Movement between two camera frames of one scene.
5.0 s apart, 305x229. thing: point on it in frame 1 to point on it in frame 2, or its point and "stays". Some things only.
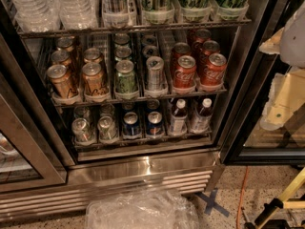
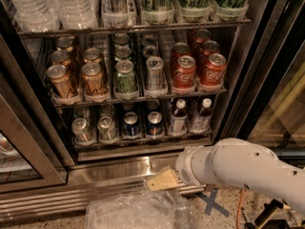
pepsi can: (154, 124) stays
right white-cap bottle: (202, 119) stays
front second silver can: (107, 130) stays
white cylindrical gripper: (294, 43) to (185, 169)
